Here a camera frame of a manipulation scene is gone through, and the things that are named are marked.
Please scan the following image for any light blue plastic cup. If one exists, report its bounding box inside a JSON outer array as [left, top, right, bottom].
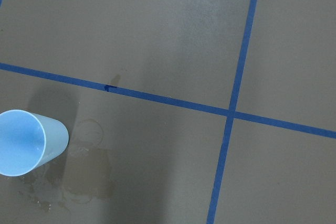
[[1, 110, 69, 176]]

